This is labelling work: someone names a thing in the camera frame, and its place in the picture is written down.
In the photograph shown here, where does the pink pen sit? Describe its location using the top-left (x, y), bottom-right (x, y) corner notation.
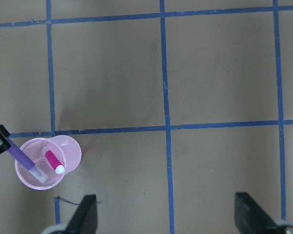
top-left (44, 150), bottom-right (65, 175)

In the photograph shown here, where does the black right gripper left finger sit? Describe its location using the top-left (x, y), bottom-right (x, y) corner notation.
top-left (42, 195), bottom-right (98, 234)

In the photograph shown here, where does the purple pen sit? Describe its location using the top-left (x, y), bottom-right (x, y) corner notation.
top-left (6, 138), bottom-right (48, 183)

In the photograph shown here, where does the pink mesh cup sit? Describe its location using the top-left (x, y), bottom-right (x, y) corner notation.
top-left (15, 135), bottom-right (82, 190)

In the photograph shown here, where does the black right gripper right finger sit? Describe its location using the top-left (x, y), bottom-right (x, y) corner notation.
top-left (234, 192), bottom-right (293, 234)

